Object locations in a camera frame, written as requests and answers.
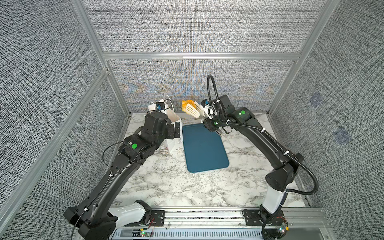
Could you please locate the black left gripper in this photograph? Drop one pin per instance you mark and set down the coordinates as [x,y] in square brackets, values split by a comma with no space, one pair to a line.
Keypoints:
[177,128]

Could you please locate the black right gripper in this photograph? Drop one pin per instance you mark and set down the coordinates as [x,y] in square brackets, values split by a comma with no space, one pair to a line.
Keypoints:
[208,125]

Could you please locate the white paper bag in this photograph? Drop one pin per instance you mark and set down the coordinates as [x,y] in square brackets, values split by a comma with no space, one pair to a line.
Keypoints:
[170,142]

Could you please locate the round golden bun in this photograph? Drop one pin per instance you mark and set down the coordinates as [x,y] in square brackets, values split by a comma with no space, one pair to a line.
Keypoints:
[188,103]

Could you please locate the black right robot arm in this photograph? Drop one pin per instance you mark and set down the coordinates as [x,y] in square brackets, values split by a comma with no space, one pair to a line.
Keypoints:
[221,114]

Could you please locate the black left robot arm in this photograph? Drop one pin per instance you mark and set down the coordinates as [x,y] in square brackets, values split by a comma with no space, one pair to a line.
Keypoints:
[95,218]

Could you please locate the teal serving tray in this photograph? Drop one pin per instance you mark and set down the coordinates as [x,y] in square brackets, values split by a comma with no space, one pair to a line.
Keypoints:
[204,150]

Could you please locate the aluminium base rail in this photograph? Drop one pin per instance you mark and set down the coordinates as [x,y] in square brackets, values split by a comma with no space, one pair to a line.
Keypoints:
[237,223]

